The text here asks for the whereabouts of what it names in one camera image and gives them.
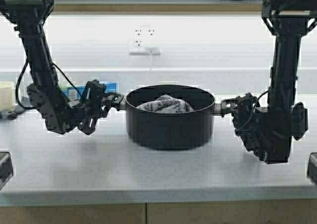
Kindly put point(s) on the left lower drawer front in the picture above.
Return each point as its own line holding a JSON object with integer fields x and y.
{"x": 91, "y": 214}

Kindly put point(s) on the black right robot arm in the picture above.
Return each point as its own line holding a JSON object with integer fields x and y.
{"x": 268, "y": 131}

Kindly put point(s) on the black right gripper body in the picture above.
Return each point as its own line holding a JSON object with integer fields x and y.
{"x": 243, "y": 112}

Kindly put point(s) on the blue zip bag box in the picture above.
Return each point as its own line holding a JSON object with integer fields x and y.
{"x": 75, "y": 94}

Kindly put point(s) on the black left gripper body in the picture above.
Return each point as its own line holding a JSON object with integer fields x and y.
{"x": 91, "y": 107}

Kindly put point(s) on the white wall outlet plate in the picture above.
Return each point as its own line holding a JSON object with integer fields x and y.
{"x": 144, "y": 36}

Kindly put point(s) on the grey cloth in pot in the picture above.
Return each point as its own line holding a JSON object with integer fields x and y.
{"x": 166, "y": 104}

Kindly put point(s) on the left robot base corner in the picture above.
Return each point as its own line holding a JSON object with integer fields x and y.
{"x": 6, "y": 168}

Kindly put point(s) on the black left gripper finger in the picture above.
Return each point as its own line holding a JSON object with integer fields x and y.
{"x": 111, "y": 100}

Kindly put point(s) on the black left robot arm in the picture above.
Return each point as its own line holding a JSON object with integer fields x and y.
{"x": 45, "y": 95}

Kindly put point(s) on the right lower drawer front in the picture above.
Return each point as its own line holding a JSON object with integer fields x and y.
{"x": 236, "y": 212}

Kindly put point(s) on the black cooking pot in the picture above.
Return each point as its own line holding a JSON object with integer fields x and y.
{"x": 178, "y": 131}

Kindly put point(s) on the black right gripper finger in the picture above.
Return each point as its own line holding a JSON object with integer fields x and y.
{"x": 228, "y": 106}

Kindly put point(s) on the dark round plate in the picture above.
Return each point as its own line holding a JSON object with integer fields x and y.
{"x": 8, "y": 115}

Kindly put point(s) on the white mug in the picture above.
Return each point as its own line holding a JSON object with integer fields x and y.
{"x": 7, "y": 98}

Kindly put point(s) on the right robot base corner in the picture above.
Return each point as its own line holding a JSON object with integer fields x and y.
{"x": 312, "y": 168}

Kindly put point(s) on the drawer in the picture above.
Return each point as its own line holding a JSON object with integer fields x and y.
{"x": 91, "y": 214}
{"x": 236, "y": 212}

